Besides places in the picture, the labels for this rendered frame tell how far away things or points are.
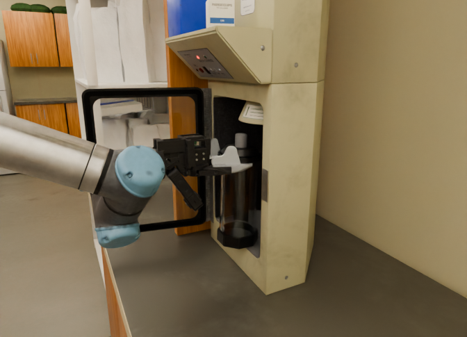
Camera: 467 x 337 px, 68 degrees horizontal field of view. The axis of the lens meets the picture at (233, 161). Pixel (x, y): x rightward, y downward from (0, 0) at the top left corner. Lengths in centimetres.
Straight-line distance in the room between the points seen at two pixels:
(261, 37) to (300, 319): 56
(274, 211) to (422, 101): 47
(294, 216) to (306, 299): 19
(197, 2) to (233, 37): 23
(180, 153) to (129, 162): 23
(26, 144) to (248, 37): 40
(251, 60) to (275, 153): 19
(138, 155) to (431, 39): 73
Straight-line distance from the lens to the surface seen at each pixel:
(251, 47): 66
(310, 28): 74
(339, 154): 119
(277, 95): 70
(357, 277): 96
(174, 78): 99
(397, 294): 93
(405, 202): 105
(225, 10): 74
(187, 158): 74
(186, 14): 84
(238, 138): 81
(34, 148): 55
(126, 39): 190
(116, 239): 65
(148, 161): 54
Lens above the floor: 144
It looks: 15 degrees down
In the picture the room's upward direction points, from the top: straight up
